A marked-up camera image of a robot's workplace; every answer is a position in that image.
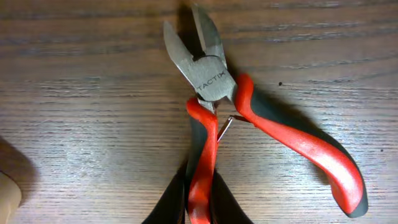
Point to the red handled cutting pliers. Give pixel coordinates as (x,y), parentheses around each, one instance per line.
(212,82)

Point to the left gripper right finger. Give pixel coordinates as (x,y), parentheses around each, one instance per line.
(224,207)

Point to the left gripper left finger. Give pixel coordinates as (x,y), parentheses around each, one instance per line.
(170,207)

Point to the orange scraper wooden handle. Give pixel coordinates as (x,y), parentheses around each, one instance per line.
(10,198)

